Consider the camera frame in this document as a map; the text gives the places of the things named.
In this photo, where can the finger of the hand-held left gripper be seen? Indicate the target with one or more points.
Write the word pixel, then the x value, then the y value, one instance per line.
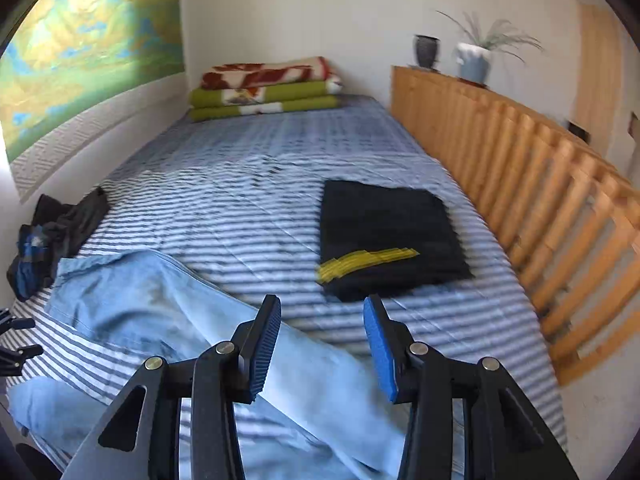
pixel 15 357
pixel 20 324

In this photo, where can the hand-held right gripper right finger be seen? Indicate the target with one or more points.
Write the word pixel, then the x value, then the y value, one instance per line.
pixel 380 350

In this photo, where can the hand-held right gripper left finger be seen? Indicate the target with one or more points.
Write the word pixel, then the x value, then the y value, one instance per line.
pixel 265 350

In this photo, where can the light blue jeans pants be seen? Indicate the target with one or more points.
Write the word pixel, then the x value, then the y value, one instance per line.
pixel 150 300

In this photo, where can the folded black pants yellow stripe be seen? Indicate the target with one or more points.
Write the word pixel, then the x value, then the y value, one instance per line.
pixel 390 230

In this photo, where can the dark clothing pile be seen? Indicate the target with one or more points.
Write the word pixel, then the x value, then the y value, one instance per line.
pixel 65 230

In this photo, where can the blue white striped quilt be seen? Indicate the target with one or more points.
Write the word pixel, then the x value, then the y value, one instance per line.
pixel 250 185

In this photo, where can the folded green floral blanket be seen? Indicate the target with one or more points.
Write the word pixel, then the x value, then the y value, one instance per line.
pixel 260 95

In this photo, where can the dark ceramic pot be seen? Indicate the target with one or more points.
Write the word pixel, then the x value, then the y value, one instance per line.
pixel 426 52

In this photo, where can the potted plant in white pot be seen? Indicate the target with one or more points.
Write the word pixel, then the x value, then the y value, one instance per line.
pixel 472 62

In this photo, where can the wooden door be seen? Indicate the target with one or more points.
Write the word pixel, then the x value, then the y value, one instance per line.
pixel 597 85

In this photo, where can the wooden slatted bed rail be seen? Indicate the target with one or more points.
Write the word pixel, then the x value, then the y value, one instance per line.
pixel 500 160

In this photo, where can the wall map poster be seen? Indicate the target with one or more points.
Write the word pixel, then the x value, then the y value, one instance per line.
pixel 75 60

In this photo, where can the dark wall fixture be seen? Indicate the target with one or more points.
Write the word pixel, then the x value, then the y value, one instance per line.
pixel 579 131

